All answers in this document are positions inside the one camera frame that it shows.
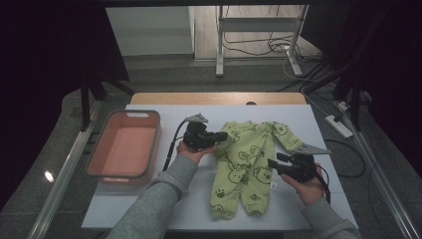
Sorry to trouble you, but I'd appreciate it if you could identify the tangle of floor cables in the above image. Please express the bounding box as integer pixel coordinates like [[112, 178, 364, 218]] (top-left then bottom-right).
[[222, 4, 324, 64]]

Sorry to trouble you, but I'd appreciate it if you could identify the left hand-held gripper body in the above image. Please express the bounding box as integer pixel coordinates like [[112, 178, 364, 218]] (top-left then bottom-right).
[[182, 113, 217, 152]]

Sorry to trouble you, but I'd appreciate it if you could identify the left hand-held gripper black cable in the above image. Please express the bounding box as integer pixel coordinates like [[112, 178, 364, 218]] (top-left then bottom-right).
[[162, 119, 188, 172]]

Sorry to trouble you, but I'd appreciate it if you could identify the green printed baby romper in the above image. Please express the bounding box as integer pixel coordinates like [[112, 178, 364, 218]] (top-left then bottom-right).
[[208, 119, 305, 221]]

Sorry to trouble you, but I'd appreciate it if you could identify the white power strip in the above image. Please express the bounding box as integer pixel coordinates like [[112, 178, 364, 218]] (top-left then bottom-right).
[[323, 114, 354, 139]]

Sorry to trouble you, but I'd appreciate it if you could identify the aluminium rail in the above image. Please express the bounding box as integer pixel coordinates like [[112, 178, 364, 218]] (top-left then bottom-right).
[[28, 99, 104, 239], [341, 111, 421, 239]]

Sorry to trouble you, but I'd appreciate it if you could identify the white metal stand frame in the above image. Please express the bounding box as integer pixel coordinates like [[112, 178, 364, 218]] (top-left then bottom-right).
[[214, 4, 310, 79]]

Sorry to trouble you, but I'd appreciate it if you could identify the pink plastic basket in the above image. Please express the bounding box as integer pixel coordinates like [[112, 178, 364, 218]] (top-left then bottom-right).
[[85, 109, 163, 185]]

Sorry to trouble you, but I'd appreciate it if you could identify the person's right hand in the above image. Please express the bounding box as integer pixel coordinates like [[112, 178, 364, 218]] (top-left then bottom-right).
[[281, 163, 327, 206]]

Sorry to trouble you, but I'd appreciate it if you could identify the black metal stand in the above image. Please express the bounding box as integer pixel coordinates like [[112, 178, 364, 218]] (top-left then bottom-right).
[[302, 63, 364, 132], [79, 73, 135, 132]]

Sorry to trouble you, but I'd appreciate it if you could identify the hand-held gripper black cable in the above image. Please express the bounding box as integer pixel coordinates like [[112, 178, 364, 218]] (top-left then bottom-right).
[[162, 119, 188, 172], [313, 164, 332, 205]]

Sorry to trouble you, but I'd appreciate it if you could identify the black curtain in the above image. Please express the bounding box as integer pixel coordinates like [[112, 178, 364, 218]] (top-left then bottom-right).
[[0, 0, 130, 210], [300, 0, 422, 178]]

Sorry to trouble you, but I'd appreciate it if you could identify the person's left hand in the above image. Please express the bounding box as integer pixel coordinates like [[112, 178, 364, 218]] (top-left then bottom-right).
[[176, 140, 217, 164]]

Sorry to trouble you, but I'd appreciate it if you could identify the black looped floor cable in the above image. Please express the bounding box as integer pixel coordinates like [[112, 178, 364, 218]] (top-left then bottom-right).
[[322, 138, 367, 178]]

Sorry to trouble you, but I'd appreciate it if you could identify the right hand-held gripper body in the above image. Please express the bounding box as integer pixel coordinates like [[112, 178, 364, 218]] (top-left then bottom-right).
[[282, 142, 332, 183]]

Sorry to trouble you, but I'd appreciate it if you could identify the right hand-held gripper black cable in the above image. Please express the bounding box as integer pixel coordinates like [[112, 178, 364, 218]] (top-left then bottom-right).
[[313, 164, 332, 205]]

